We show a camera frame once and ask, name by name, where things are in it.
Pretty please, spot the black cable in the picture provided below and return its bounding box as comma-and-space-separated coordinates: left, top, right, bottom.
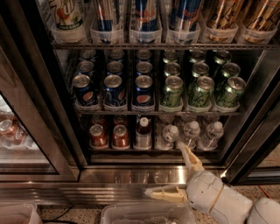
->
42, 204, 80, 224

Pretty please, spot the white 7up can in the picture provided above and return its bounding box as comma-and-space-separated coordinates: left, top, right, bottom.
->
47, 0, 85, 43

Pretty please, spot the red soda can front right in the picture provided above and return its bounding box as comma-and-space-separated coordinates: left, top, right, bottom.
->
112, 125, 130, 150

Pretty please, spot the red soda can front left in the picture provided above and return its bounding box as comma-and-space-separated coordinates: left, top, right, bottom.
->
89, 124, 109, 150

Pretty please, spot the blue pepsi can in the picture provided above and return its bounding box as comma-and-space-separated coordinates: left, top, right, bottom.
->
72, 74, 98, 107
132, 75, 153, 108
103, 74, 126, 108

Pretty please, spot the blue pepsi can front middle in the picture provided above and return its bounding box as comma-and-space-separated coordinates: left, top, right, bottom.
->
103, 74, 126, 108

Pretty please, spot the clear plastic bin centre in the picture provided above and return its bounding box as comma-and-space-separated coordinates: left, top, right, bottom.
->
101, 202, 196, 224

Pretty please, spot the clear plastic bin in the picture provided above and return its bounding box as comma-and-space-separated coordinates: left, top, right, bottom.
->
0, 202, 43, 224
101, 202, 196, 224

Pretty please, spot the red bull can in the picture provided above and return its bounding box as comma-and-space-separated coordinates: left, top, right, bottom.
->
91, 0, 122, 44
135, 0, 158, 44
169, 0, 202, 44

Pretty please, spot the red bull can right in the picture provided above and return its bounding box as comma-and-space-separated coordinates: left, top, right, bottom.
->
169, 0, 202, 44

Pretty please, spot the blue pepsi can front right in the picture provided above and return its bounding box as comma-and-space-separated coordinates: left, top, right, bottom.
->
132, 75, 153, 108

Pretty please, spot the clear plastic bin left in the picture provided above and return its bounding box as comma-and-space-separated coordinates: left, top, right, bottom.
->
0, 202, 43, 224

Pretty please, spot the orange cable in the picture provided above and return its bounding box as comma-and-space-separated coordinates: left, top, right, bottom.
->
258, 185, 270, 200

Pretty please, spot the red bull can middle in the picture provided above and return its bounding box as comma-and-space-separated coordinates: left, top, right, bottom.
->
135, 0, 158, 44

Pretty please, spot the red soda can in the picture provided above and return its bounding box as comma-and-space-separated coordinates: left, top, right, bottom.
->
89, 124, 109, 150
112, 125, 130, 150

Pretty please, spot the blue pepsi can front left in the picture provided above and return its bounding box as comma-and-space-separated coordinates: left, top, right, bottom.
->
72, 74, 98, 107

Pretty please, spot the fridge right door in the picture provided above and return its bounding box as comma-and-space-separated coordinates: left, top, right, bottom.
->
222, 88, 280, 186

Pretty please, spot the gold can left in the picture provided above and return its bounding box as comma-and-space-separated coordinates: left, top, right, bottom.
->
201, 0, 244, 44

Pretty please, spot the green soda can front right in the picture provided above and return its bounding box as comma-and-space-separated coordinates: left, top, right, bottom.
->
214, 76, 246, 113

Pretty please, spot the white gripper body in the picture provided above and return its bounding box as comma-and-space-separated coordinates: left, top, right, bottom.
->
186, 171, 253, 224

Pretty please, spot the steel fridge left door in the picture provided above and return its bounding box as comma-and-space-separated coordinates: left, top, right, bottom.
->
0, 16, 80, 183

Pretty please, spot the green soda can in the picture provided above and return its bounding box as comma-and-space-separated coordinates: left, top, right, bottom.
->
187, 75, 214, 112
214, 76, 246, 113
159, 75, 184, 112

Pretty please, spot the clear water bottle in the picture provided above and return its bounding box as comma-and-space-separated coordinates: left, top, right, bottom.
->
178, 121, 200, 150
197, 122, 224, 151
155, 125, 179, 151

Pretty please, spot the gold can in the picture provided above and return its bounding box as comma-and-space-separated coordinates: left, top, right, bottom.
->
242, 0, 280, 44
201, 0, 244, 44

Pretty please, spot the red bull can left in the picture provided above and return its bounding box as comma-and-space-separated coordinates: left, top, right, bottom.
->
91, 0, 122, 44

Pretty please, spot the gold can right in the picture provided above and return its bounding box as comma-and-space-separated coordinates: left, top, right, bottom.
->
242, 0, 280, 44

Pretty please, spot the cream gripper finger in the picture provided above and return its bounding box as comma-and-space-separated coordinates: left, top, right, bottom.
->
144, 185, 188, 203
177, 142, 204, 173

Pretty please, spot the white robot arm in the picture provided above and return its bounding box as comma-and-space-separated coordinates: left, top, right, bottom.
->
145, 142, 280, 224

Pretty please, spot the green soda can front left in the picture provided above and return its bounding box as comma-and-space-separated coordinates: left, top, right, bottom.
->
159, 75, 184, 112

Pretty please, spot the green soda can front middle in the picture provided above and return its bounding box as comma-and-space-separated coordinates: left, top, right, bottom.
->
187, 75, 214, 112

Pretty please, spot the dark drink bottle white cap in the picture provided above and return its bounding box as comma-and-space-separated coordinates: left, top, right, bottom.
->
134, 117, 151, 151

